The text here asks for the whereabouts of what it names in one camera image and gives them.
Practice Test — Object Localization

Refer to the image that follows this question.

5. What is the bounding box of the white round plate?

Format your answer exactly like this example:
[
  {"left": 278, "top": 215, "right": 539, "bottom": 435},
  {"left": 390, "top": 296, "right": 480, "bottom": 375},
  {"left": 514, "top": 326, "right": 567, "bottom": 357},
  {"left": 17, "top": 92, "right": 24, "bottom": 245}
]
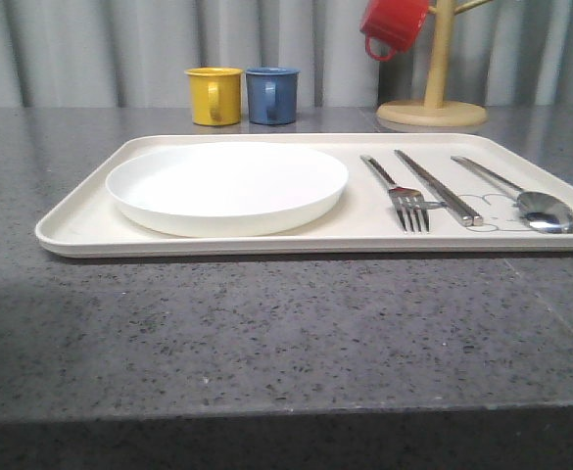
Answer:
[{"left": 106, "top": 142, "right": 349, "bottom": 237}]

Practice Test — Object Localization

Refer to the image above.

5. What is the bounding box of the silver metal fork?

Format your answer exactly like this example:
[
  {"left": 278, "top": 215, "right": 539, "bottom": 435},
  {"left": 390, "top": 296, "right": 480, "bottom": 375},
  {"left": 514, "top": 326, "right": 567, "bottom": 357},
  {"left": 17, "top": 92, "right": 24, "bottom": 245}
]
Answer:
[{"left": 360, "top": 155, "right": 430, "bottom": 234}]

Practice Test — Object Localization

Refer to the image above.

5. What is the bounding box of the silver metal spoon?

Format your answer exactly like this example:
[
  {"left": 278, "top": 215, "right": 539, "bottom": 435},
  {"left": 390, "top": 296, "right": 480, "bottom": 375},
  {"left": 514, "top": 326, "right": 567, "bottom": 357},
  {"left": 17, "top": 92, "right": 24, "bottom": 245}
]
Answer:
[{"left": 451, "top": 156, "right": 573, "bottom": 234}]

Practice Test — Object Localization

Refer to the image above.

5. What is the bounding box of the cream rabbit print tray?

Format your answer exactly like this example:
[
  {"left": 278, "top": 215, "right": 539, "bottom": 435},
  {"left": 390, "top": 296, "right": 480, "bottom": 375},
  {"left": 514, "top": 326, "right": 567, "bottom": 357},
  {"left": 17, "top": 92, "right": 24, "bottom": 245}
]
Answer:
[{"left": 35, "top": 133, "right": 573, "bottom": 258}]

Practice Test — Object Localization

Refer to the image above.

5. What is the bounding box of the blue enamel mug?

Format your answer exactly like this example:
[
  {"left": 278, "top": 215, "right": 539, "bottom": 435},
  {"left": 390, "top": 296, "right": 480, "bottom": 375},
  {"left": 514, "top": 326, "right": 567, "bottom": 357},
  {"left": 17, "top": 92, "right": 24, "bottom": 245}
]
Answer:
[{"left": 245, "top": 67, "right": 300, "bottom": 125}]

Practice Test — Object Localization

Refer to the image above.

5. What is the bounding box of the yellow enamel mug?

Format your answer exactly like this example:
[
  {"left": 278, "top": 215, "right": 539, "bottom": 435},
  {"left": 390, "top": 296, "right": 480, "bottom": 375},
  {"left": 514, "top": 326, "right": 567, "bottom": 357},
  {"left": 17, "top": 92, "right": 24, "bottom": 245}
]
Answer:
[{"left": 185, "top": 67, "right": 243, "bottom": 126}]

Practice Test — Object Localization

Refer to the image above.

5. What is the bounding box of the wooden mug tree stand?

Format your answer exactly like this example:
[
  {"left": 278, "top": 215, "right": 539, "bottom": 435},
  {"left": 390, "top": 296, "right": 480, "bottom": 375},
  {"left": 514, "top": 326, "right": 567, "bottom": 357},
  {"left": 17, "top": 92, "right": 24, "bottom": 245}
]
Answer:
[{"left": 376, "top": 0, "right": 489, "bottom": 127}]

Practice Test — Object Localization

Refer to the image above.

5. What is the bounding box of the red enamel mug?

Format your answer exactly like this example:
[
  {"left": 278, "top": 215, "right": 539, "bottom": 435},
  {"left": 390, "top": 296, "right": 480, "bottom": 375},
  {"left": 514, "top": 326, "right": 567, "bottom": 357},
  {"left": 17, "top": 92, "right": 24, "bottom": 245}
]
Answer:
[{"left": 359, "top": 0, "right": 429, "bottom": 62}]

